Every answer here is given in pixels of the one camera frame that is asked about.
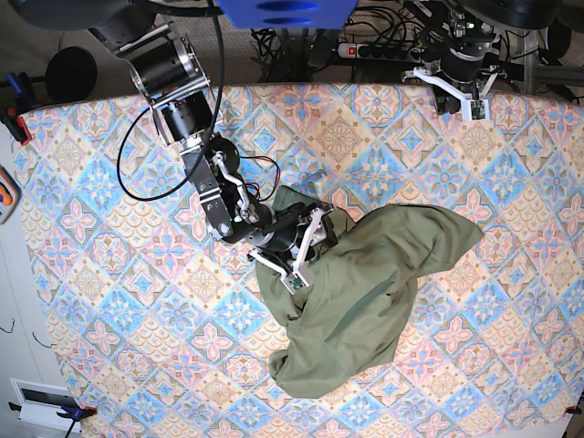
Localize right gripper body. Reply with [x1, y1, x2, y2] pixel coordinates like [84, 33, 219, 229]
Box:
[248, 202, 338, 269]

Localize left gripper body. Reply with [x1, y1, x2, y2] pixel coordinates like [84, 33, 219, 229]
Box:
[433, 54, 493, 114]

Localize olive green t-shirt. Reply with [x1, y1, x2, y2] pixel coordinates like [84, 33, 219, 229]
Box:
[255, 204, 483, 399]

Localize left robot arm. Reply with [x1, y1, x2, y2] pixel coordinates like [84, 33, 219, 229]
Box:
[428, 1, 561, 120]

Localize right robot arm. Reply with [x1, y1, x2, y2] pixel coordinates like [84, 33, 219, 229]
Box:
[91, 18, 338, 275]

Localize white power strip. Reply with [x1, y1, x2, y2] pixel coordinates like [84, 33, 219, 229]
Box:
[337, 43, 421, 63]

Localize patterned tile tablecloth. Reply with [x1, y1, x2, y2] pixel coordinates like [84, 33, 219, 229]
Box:
[11, 84, 583, 437]

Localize blue box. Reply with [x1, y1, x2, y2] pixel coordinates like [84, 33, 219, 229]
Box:
[216, 0, 358, 29]

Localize black round stool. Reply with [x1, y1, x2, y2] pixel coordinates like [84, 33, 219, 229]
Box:
[45, 47, 98, 103]

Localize blue clamp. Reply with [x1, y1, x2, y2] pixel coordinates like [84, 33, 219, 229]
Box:
[8, 402, 98, 422]

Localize orange grey device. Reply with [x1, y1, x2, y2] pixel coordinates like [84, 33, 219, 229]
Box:
[0, 166, 22, 224]

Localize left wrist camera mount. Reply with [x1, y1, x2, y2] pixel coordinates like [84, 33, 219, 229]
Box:
[401, 61, 499, 121]

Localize tangled black cables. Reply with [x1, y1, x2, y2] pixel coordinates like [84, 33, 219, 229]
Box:
[249, 27, 339, 83]

